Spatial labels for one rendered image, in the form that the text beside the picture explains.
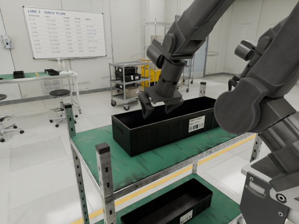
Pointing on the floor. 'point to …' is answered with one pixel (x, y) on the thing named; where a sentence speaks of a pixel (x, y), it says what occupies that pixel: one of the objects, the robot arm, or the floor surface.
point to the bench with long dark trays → (38, 76)
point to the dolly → (123, 74)
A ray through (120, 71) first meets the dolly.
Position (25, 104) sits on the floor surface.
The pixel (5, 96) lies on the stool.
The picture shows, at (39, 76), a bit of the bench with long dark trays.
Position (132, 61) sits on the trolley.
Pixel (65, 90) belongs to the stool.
